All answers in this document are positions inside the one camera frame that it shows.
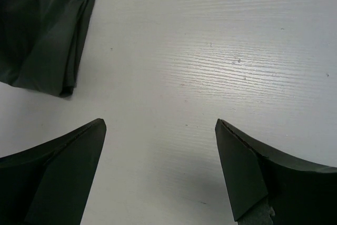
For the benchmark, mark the dark grey t-shirt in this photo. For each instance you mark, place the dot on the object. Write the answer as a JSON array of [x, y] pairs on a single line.
[[42, 43]]

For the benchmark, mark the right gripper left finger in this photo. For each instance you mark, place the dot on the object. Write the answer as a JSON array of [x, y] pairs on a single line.
[[50, 183]]

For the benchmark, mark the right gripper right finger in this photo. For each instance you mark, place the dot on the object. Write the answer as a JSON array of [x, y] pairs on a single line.
[[268, 186]]

